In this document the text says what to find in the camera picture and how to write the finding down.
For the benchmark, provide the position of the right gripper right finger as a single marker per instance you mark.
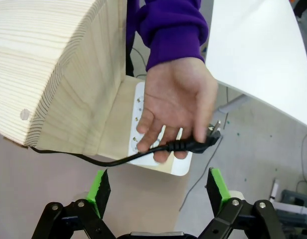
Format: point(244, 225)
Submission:
point(218, 194)

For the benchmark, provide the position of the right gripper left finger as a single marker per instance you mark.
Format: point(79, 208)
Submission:
point(98, 199)

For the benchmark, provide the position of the person's left forearm purple sleeve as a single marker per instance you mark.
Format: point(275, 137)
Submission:
point(173, 32)

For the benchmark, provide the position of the person's left hand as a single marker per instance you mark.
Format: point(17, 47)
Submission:
point(178, 99)

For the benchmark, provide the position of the white power strip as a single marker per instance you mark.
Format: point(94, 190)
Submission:
point(138, 89)

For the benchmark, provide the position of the wooden four-compartment shelf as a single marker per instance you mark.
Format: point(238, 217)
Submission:
point(43, 62)

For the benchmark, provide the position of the white table top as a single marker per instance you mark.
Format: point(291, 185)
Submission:
point(255, 49)

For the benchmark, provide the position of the person in purple hoodie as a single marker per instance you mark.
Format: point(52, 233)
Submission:
point(130, 37)

